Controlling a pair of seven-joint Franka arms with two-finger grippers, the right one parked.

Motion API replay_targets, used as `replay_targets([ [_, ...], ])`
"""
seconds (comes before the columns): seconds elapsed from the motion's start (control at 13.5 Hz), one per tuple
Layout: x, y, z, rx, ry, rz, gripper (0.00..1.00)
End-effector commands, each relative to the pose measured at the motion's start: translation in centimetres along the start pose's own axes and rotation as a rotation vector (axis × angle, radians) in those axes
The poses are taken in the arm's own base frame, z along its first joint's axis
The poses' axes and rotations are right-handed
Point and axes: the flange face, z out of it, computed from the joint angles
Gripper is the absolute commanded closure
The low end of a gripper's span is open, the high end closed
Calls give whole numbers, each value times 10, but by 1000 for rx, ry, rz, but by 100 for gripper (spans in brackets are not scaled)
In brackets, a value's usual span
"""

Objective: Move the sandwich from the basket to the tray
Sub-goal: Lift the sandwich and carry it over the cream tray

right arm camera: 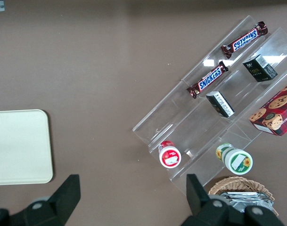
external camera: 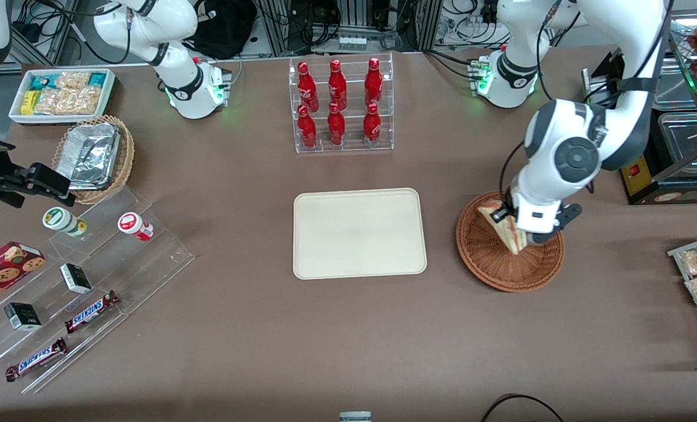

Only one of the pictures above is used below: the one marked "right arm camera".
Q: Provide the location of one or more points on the red lidded yogurt cup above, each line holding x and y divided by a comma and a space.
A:
170, 156

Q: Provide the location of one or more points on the cream rectangular tray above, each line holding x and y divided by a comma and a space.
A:
20, 146

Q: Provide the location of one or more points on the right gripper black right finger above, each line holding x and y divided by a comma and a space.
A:
199, 200

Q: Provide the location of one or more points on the green lidded yogurt cup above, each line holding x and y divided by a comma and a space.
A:
237, 161

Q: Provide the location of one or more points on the light wicker basket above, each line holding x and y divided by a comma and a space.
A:
237, 184

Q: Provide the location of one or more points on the Snickers chocolate bar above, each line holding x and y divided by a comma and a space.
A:
244, 40
208, 80

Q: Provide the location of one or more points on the clear acrylic stepped stand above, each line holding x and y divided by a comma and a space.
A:
181, 122
210, 62

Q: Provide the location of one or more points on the stack of foil trays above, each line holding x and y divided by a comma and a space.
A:
240, 200

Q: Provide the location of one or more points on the small black box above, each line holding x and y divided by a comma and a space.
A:
258, 69
219, 104

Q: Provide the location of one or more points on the red tartan cookie box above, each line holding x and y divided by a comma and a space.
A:
277, 110

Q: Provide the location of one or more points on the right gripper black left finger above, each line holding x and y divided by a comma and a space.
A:
65, 195

